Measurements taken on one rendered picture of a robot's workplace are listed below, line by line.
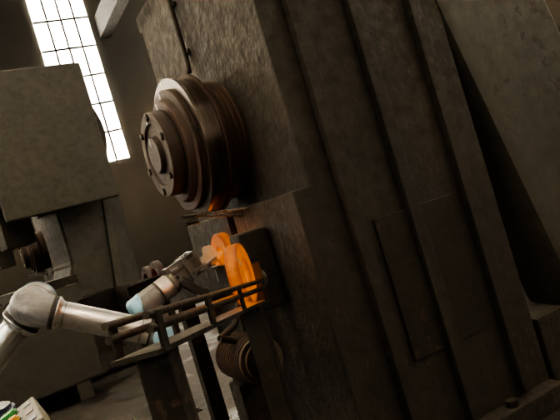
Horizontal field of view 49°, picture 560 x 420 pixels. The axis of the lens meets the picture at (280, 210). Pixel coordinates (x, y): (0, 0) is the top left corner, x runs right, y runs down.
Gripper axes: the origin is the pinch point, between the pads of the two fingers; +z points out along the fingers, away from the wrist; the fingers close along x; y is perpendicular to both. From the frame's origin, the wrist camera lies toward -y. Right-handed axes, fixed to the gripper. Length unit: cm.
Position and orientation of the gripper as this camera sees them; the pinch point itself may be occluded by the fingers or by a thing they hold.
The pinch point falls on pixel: (222, 253)
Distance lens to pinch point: 208.1
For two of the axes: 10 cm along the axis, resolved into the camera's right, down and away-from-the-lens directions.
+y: -5.4, -8.3, -1.4
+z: 7.3, -5.4, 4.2
